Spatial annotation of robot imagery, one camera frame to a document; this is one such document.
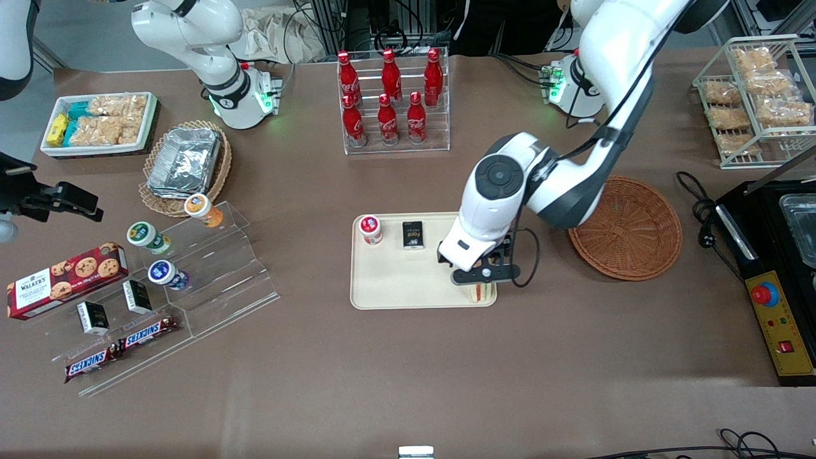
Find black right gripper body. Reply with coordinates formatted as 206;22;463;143
0;152;40;222

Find beige plastic tray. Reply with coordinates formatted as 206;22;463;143
350;211;498;310

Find oval light wicker basket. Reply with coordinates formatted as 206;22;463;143
138;120;233;218

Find round brown wicker basket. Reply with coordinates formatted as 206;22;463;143
567;176;683;282

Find red Walkers cookie box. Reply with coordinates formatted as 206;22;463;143
6;242;129;321

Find yellow snack pack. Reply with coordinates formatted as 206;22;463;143
46;113;70;147

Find rice cracker bag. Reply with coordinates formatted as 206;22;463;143
701;80;743;106
717;132;763;157
75;116;142;147
755;97;814;128
88;94;149;119
732;48;778;72
743;69;798;98
708;105;752;131

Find green yogurt cup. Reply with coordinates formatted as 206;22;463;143
126;221;171;255

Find white rectangular snack bin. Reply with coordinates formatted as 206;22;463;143
40;92;159;157

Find red lid yogurt cup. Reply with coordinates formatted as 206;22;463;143
359;215;384;246

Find clear acrylic bottle rack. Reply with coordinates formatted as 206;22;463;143
337;46;451;156

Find stacked aluminium foil trays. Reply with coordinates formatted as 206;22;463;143
147;127;222;198

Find blue yogurt cup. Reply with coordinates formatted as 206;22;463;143
148;260;189;291

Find orange yogurt cup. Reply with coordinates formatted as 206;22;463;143
184;193;224;229

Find red cola bottle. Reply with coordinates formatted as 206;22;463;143
424;48;444;108
407;91;428;145
337;51;361;106
381;48;403;106
377;94;400;147
342;94;368;149

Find Snickers chocolate bar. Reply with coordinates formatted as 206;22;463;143
64;344;122;383
118;314;179;353

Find clear acrylic stepped stand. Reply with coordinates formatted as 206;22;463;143
38;201;280;397

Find beige cloth bag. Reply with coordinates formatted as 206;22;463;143
229;8;326;63

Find black machine base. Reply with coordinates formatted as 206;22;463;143
714;180;816;388

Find yellow emergency stop box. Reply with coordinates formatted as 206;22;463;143
745;270;815;378

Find clear metal-rimmed container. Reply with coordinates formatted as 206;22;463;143
779;194;816;268

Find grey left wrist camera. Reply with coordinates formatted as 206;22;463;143
451;261;521;286

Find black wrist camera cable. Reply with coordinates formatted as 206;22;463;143
508;0;692;289

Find black arm base cables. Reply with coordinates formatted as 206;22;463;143
491;54;550;87

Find black power cable with plug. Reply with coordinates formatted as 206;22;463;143
676;171;744;281

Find aluminium frame with cables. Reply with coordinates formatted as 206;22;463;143
293;0;447;57

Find white wire shelf rack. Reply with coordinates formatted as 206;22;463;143
693;35;816;170

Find black floor cables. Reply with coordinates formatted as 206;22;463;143
586;428;816;459

